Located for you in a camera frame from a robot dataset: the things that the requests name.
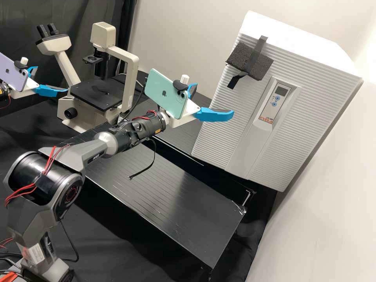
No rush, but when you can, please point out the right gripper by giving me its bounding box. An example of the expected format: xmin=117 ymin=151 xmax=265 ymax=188
xmin=169 ymin=83 xmax=235 ymax=129

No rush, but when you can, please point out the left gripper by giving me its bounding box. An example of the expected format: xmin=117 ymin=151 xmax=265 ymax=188
xmin=11 ymin=66 xmax=70 ymax=99

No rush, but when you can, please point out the incubator door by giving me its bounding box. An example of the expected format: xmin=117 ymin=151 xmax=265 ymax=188
xmin=191 ymin=31 xmax=364 ymax=193

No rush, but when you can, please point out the white incubator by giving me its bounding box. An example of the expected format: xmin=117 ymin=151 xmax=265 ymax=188
xmin=238 ymin=10 xmax=365 ymax=89

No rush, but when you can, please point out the cream microscope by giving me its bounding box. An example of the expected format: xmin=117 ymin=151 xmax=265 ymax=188
xmin=35 ymin=22 xmax=140 ymax=133

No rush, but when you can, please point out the left wrist camera phone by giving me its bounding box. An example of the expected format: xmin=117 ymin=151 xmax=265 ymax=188
xmin=0 ymin=52 xmax=30 ymax=92

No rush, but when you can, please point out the wrist camera phone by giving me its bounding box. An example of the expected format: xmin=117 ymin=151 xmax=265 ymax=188
xmin=145 ymin=68 xmax=192 ymax=119
xmin=0 ymin=52 xmax=30 ymax=92

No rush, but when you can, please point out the right wrist camera phone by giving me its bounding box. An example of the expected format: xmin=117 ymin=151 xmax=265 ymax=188
xmin=145 ymin=68 xmax=192 ymax=119

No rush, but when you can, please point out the black cable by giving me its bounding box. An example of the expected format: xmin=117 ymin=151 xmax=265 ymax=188
xmin=116 ymin=77 xmax=148 ymax=124
xmin=128 ymin=138 xmax=157 ymax=180
xmin=58 ymin=220 xmax=80 ymax=264

